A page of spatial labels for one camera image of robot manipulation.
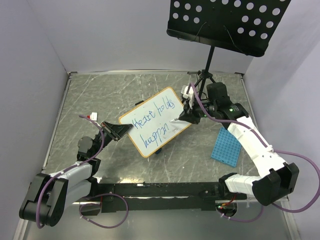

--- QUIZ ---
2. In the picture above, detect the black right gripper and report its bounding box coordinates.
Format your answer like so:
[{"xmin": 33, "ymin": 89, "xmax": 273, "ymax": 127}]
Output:
[{"xmin": 178, "ymin": 96, "xmax": 217, "ymax": 125}]

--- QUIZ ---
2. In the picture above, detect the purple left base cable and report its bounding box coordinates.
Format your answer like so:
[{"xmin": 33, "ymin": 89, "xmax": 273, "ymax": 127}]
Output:
[{"xmin": 79, "ymin": 193, "xmax": 129, "ymax": 228}]

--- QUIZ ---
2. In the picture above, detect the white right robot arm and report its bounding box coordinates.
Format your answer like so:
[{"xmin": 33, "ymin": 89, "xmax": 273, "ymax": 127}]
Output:
[{"xmin": 178, "ymin": 82, "xmax": 299, "ymax": 206}]

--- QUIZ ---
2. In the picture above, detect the blue studded building plate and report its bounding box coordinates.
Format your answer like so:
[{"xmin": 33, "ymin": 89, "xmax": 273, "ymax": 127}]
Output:
[{"xmin": 211, "ymin": 127, "xmax": 242, "ymax": 168}]

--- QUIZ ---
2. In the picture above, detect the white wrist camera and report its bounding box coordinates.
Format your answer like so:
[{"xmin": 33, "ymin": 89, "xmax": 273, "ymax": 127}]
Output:
[
  {"xmin": 181, "ymin": 85, "xmax": 195, "ymax": 109},
  {"xmin": 89, "ymin": 112, "xmax": 98, "ymax": 121}
]

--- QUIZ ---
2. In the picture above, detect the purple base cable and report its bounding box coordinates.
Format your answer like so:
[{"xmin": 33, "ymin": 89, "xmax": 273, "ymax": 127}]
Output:
[
  {"xmin": 79, "ymin": 193, "xmax": 129, "ymax": 228},
  {"xmin": 216, "ymin": 199, "xmax": 265, "ymax": 223}
]

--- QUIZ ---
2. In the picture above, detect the yellow framed whiteboard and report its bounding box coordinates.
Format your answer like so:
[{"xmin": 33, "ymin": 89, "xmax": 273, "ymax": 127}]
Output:
[{"xmin": 118, "ymin": 87, "xmax": 191, "ymax": 158}]

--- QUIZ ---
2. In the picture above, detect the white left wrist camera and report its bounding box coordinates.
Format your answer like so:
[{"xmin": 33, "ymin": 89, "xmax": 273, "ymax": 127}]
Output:
[{"xmin": 89, "ymin": 112, "xmax": 98, "ymax": 121}]

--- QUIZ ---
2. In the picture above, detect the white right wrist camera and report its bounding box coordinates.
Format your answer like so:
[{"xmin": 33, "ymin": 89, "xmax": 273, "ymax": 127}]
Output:
[{"xmin": 181, "ymin": 85, "xmax": 195, "ymax": 109}]

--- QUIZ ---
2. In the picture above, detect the wire whiteboard easel stand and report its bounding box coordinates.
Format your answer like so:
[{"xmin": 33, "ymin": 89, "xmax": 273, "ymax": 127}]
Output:
[{"xmin": 122, "ymin": 100, "xmax": 144, "ymax": 112}]

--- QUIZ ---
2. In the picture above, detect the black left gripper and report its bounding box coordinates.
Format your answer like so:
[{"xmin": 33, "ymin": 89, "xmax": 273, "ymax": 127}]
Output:
[{"xmin": 92, "ymin": 120, "xmax": 133, "ymax": 157}]

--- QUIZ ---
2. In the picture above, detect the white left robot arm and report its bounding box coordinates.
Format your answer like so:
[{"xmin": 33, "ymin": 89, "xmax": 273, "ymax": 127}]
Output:
[{"xmin": 18, "ymin": 121, "xmax": 133, "ymax": 228}]

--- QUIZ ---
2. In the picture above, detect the black music stand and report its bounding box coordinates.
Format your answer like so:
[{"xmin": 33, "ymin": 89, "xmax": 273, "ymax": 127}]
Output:
[{"xmin": 166, "ymin": 0, "xmax": 290, "ymax": 88}]

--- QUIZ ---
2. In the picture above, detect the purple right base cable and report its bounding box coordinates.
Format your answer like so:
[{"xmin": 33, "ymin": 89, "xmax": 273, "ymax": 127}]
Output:
[{"xmin": 216, "ymin": 199, "xmax": 265, "ymax": 223}]

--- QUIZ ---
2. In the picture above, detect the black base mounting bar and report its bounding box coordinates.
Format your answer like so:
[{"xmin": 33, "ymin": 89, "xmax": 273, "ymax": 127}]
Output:
[{"xmin": 72, "ymin": 182, "xmax": 248, "ymax": 214}]

